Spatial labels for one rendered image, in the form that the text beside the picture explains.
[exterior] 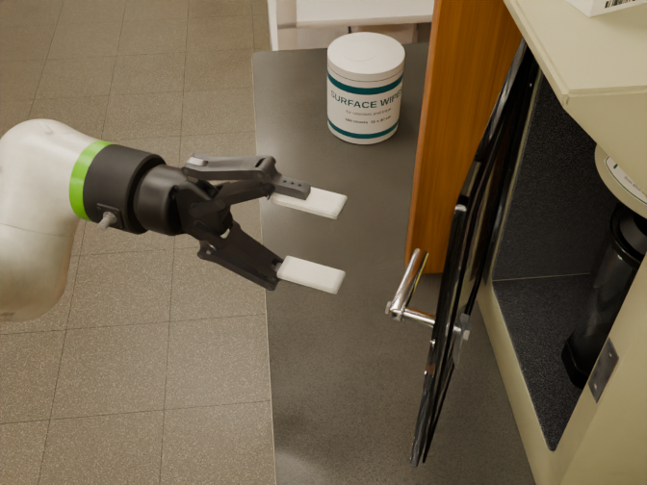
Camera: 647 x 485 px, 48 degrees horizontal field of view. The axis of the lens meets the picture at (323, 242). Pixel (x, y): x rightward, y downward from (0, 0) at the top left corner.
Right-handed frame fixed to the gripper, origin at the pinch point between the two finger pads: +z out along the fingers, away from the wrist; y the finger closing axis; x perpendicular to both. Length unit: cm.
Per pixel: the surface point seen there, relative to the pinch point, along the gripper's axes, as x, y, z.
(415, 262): 0.0, 0.8, 9.8
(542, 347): 9.5, -18.5, 24.8
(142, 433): 26, -120, -62
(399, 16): 98, -28, -20
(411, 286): -3.2, 0.8, 10.4
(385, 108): 50, -19, -8
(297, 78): 64, -26, -30
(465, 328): -6.6, 1.0, 16.4
